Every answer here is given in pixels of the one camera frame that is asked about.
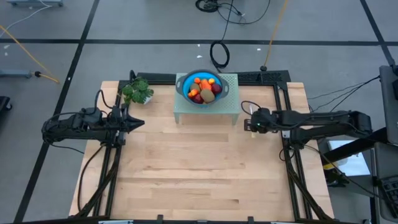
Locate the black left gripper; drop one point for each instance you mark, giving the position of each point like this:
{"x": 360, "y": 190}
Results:
{"x": 119, "y": 124}

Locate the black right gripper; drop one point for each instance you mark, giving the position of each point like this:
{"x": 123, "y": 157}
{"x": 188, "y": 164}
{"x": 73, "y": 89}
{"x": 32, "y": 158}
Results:
{"x": 261, "y": 121}

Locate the dark red pomegranate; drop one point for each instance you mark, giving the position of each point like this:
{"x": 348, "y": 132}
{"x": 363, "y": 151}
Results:
{"x": 216, "y": 89}
{"x": 198, "y": 99}

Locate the brown kiwi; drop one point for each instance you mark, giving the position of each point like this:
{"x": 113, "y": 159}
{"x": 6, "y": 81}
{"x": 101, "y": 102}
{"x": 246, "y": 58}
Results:
{"x": 207, "y": 96}

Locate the blue grey collapsible colander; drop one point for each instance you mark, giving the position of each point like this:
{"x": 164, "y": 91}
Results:
{"x": 186, "y": 82}

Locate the red orange mango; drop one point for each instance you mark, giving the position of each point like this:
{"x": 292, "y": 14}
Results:
{"x": 205, "y": 84}

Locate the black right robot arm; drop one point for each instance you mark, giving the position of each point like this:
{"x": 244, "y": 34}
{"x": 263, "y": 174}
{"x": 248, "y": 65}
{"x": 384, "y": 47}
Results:
{"x": 323, "y": 124}

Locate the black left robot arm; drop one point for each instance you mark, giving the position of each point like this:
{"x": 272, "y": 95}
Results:
{"x": 74, "y": 126}

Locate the green plant in white pot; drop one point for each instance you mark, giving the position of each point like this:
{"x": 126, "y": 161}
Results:
{"x": 136, "y": 90}

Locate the pale green perforated metal stand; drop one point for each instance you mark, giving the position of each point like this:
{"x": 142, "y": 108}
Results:
{"x": 231, "y": 105}

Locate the white box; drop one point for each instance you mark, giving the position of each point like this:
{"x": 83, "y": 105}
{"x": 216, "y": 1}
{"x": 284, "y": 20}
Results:
{"x": 351, "y": 163}

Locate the black desk beam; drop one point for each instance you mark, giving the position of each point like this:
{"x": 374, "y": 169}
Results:
{"x": 357, "y": 146}

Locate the grey floor stand base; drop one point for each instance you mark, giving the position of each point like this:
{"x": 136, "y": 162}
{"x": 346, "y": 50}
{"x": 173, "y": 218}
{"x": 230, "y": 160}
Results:
{"x": 34, "y": 3}
{"x": 15, "y": 73}

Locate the grey desk panel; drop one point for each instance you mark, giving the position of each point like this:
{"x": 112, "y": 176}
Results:
{"x": 390, "y": 109}

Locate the grey laptop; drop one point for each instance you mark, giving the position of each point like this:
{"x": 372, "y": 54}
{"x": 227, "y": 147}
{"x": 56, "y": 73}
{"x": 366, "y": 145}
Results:
{"x": 385, "y": 161}

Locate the black wheeled cart base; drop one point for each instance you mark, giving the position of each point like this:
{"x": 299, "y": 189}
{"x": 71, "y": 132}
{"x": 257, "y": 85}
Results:
{"x": 3, "y": 104}

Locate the black aluminium table frame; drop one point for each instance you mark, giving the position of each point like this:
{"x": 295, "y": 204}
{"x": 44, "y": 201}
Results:
{"x": 264, "y": 77}

